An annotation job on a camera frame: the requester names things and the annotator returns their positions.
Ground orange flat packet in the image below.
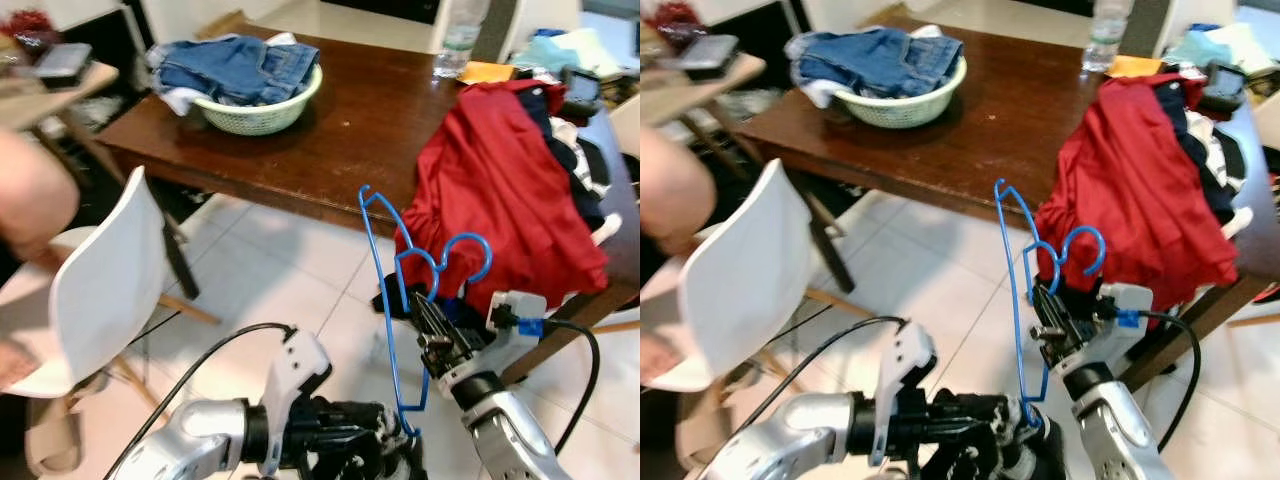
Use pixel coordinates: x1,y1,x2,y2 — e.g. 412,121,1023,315
1105,55,1166,79
458,60,517,86

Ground brown wooden table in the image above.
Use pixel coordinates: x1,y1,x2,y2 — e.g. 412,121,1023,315
95,15,641,386
735,10,1280,391

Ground pale green laundry basket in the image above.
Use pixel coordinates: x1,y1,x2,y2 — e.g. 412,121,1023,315
190,62,324,137
832,55,969,129

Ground black handheld device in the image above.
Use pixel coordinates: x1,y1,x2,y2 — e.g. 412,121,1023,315
1198,60,1246,113
560,68,604,119

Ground blue denim jeans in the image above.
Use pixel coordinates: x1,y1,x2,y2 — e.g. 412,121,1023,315
148,35,321,109
785,28,966,101

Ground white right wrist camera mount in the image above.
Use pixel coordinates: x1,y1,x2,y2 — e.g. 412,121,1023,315
1050,282,1153,376
435,290,549,386

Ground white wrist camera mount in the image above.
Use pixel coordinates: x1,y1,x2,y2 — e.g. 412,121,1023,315
1050,282,1153,376
258,330,333,476
868,320,939,469
435,290,549,386

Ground teal folded cloth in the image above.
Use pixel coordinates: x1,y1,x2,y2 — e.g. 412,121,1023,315
505,27,616,81
1160,22,1276,76

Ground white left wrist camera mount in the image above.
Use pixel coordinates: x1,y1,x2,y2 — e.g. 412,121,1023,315
868,320,939,469
258,330,333,476

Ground black flat pouch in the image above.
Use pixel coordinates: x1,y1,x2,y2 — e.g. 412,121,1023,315
32,42,96,83
680,33,743,73

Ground plain red shirt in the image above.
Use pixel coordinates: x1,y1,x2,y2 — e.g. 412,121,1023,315
395,82,611,319
1035,75,1241,313

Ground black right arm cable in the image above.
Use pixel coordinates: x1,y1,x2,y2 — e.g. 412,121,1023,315
1115,308,1204,456
495,310,601,456

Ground red fluffy bundle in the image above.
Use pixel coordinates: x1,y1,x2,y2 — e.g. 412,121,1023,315
655,0,706,36
0,8,56,46

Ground white plastic chair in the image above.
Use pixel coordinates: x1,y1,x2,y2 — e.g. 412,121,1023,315
0,165,221,411
640,158,861,401
1222,205,1257,243
588,212,623,249

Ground clear plastic water bottle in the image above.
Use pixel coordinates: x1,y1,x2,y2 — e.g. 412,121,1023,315
1082,0,1136,73
432,0,491,79

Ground light wooden side table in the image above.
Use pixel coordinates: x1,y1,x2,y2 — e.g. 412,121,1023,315
640,52,766,181
0,60,121,191

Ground blue plastic hanger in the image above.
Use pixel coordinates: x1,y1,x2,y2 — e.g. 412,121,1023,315
993,178,1109,431
358,185,493,439

